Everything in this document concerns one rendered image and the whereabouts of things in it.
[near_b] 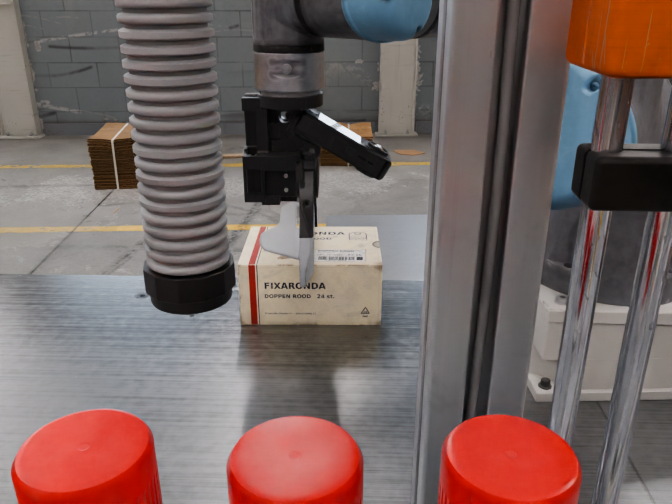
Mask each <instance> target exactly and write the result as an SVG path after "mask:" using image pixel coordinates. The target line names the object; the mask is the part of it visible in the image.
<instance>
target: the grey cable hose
mask: <svg viewBox="0 0 672 504"><path fill-rule="evenodd" d="M114 1H115V6H117V7H120V8H122V12H121V13H118V14H117V15H116V16H117V21H118V22H119V23H122V24H123V25H124V28H121V29H119V30H118V34H119V37H120V38H122V39H125V42H126V43H124V44H121V45H120V51H121V53H123V54H126V55H127V58H125V59H123V60H122V67H123V68H125V69H128V70H129V72H128V73H126V74H124V82H125V83H127V84H130V85H131V86H130V87H128V88H127V89H126V97H128V98H130V99H132V101H130V102H129V103H128V104H127V106H128V111H129V112H131V113H133V115H131V116H130V117H129V123H130V125H131V126H132V127H134V129H133V130H132V131H131V138H132V139H133V140H134V141H136V142H135V143H134V144H133V145H132V148H133V152H134V153H135V154H136V155H137V156H136V157H135V158H134V161H135V166H136V167H137V168H138V169H137V170H136V171H135V172H136V179H137V180H138V181H139V183H138V184H137V186H138V192H139V193H140V196H139V204H140V205H141V206H142V208H141V209H140V210H141V217H142V218H143V221H142V227H143V230H144V231H145V232H144V242H145V243H146V245H145V251H146V254H147V257H146V260H145V261H144V266H143V275H144V283H145V291H146V294H148V295H149V296H150V298H151V302H152V304H153V306H154V307H155V308H157V309H158V310H160V311H163V312H166V313H170V314H178V315H192V314H200V313H204V312H208V311H211V310H214V309H217V308H219V307H221V306H222V305H224V304H226V303H227V302H228V301H229V300H230V298H231V297H232V294H233V287H234V286H235V285H236V279H235V264H234V258H233V254H232V253H230V251H229V249H228V247H229V240H228V237H227V236H228V227H227V225H226V224H227V215H226V213H225V212H226V209H227V208H226V203H225V201H224V200H225V198H226V192H225V190H224V189H223V187H224V185H225V180H224V178H223V177H222V175H223V174H224V167H223V165H222V164H221V162H222V160H223V155H222V153H221V152H220V151H219V150H220V149H221V148H222V141H221V139H220V138H218V136H220V135H221V128H220V126H219V125H217V123H218V122H219V121H220V114H219V113H218V112H216V111H214V110H216V109H218V107H219V100H218V99H216V98H214V97H213V96H215V95H217V94H218V87H217V86H216V85H215V84H212V82H213V81H216V80H217V72H215V71H214V70H211V67H214V66H215V65H216V58H215V57H213V56H210V53H211V52H213V51H214V50H216V49H215V44H214V43H213V42H210V41H209V38H210V37H212V36H214V29H213V28H211V27H208V22H211V21H213V14H212V13H210V12H207V7H209V6H211V5H212V0H114Z"/></svg>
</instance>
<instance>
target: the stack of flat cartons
mask: <svg viewBox="0 0 672 504"><path fill-rule="evenodd" d="M133 129H134V127H132V126H131V125H130V124H129V123H127V124H125V123H106V124H105V125H104V126H103V127H102V128H101V129H100V130H99V131H98V132H97V133H96V134H94V135H93V136H92V137H91V138H89V139H87V140H88V141H87V142H88V144H87V146H89V147H88V152H89V156H91V157H90V158H91V159H92V160H91V161H90V163H91V166H92V169H91V170H92V172H93V175H94V176H93V179H94V180H95V181H94V184H95V185H94V188H95V190H103V189H135V188H138V186H137V184H138V183H139V181H138V180H137V179H136V172H135V171H136V170H137V169H138V168H137V167H136V166H135V161H134V158H135V157H136V156H137V155H136V154H135V153H134V152H133V148H132V145H133V144H134V143H135V142H136V141H134V140H133V139H132V138H131V131H132V130H133Z"/></svg>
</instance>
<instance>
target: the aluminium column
mask: <svg viewBox="0 0 672 504"><path fill-rule="evenodd" d="M572 2H573V0H521V7H520V18H519V30H518V41H517V52H516V64H515V75H514V87H513V99H512V111H511V122H510V133H509V144H508V154H507V165H506V174H505V184H504V193H503V202H502V211H501V220H500V228H499V237H498V245H497V254H496V262H495V271H494V279H493V288H492V296H491V304H490V313H489V321H488V329H487V337H486V345H485V353H484V361H483V369H482V376H481V384H480V391H479V398H478V405H477V412H476V417H478V416H483V415H510V416H516V417H521V418H523V411H524V404H525V396H526V389H527V381H528V374H529V366H530V359H531V351H532V344H533V336H534V329H535V321H536V314H537V307H538V299H539V292H540V284H541V277H542V269H543V262H544V254H545V247H546V239H547V232H548V224H549V217H550V209H551V202H552V195H553V187H554V180H555V172H556V165H557V157H558V150H559V142H560V135H561V127H562V120H563V112H564V105H565V97H566V90H567V82H568V75H569V68H570V62H568V60H567V58H566V48H567V40H568V33H569V25H570V17H571V10H572ZM506 6H507V0H440V3H439V21H438V38H437V56H436V73H435V91H434V108H433V126H432V143H431V160H430V178H429V195H428V213H427V230H426V248H425V265H424V283H423V300H422V318H421V335H420V353H419V370H418V388H417V405H416V422H415V440H414V457H413V475H412V492H411V504H437V501H438V489H439V477H440V464H441V452H442V445H443V443H444V440H445V438H446V437H447V435H448V434H449V433H450V432H451V431H452V430H453V429H454V428H455V427H457V426H458V425H459V424H461V423H462V422H464V419H465V412H466V404H467V397H468V389H469V382H470V374H471V366H472V358H473V349H474V341H475V332H476V323H477V315H478V306H479V297H480V288H481V279H482V270H483V261H484V252H485V243H486V234H487V224H488V215H489V206H490V196H491V186H492V176H493V166H494V155H495V143H496V131H497V119H498V107H499V94H500V81H501V68H502V55H503V43H504V31H505V18H506Z"/></svg>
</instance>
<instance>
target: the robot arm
mask: <svg viewBox="0 0 672 504"><path fill-rule="evenodd" d="M439 3H440V0H251V11H252V32H253V52H254V77H255V88H256V89H257V90H258V91H260V93H245V95H244V97H242V98H241V101H242V111H244V115H245V134H246V147H245V149H244V154H243V156H242V161H243V179H244V197H245V202H261V203H262V205H270V208H271V210H272V211H273V212H275V213H278V214H280V222H279V224H278V225H277V226H275V227H273V228H271V229H268V230H266V231H264V232H263V233H262V234H261V236H260V246H261V247H262V249H263V250H265V251H267V252H270V253H274V254H278V255H281V256H285V257H289V258H292V259H296V260H299V271H300V287H305V286H306V285H307V283H308V281H309V279H310V278H311V276H312V274H313V272H314V228H315V227H318V215H317V198H318V196H319V155H320V152H321V147H322V148H324V149H326V150H328V151H329V152H331V153H333V154H334V155H336V156H338V157H339V158H341V159H343V160H345V161H346V162H348V163H350V164H351V165H353V166H354V167H355V168H356V169H357V170H358V171H360V172H361V173H363V174H364V175H366V176H368V177H370V178H375V179H377V180H382V179H383V178H384V176H385V174H386V173H387V171H388V170H389V168H390V167H391V165H392V164H391V158H390V155H389V152H388V151H387V150H386V149H385V148H383V147H382V146H381V145H379V144H377V143H375V142H373V141H367V140H365V139H364V138H362V137H360V136H359V135H357V134H355V133H354V132H352V131H350V130H349V129H347V128H345V127H344V126H342V125H340V124H339V123H337V122H335V121H334V120H332V119H330V118H328V117H327V116H325V115H323V114H322V113H320V112H318V111H317V110H315V109H313V108H317V107H320V106H322V105H323V92H322V91H320V90H322V89H323V88H324V87H325V69H324V37H327V38H342V39H357V40H368V41H370V42H375V43H390V42H394V41H406V40H409V39H435V40H437V38H438V21H439ZM600 81H601V75H600V74H598V73H595V72H592V71H590V70H587V69H584V68H582V67H579V66H576V65H574V64H571V63H570V68H569V75H568V82H567V90H566V97H565V105H564V112H563V120H562V127H561V135H560V142H559V150H558V157H557V165H556V172H555V180H554V187H553V195H552V202H551V209H550V217H549V224H548V232H547V239H546V247H545V254H544V262H543V269H542V277H541V284H542V285H544V286H546V287H548V288H550V289H552V290H555V291H557V292H560V293H562V294H565V295H568V290H569V284H570V277H571V271H572V264H573V258H574V251H575V245H576V238H577V232H578V225H579V219H580V212H581V205H582V201H581V200H580V199H579V198H578V197H577V196H576V195H575V194H574V193H573V192H572V190H571V185H572V178H573V171H574V164H575V157H576V151H577V147H578V146H579V145H580V144H582V143H591V140H592V133H593V127H594V120H595V114H596V107H597V101H598V94H599V88H600ZM671 89H672V79H635V83H634V89H633V95H632V101H631V106H630V112H629V118H628V124H627V129H626V135H625V141H624V143H629V144H661V140H662V135H663V130H664V125H665V120H666V115H667V109H668V104H669V99H670V94H671ZM302 110H303V111H302ZM284 111H285V112H287V113H285V116H286V118H284V117H283V116H282V115H281V112H284ZM248 154H251V156H250V155H248ZM254 155H255V156H254ZM247 185H248V186H247ZM646 217H647V212H640V211H612V216H611V222H610V228H609V234H608V239H607V245H606V251H605V257H604V263H603V268H602V274H601V280H600V286H599V292H598V297H597V303H601V304H608V305H616V306H627V307H629V305H630V299H631V294H632V289H633V284H634V279H635V274H636V269H637V263H638V258H639V253H640V248H641V243H642V238H643V233H644V228H645V222H646ZM297 218H299V227H298V228H297Z"/></svg>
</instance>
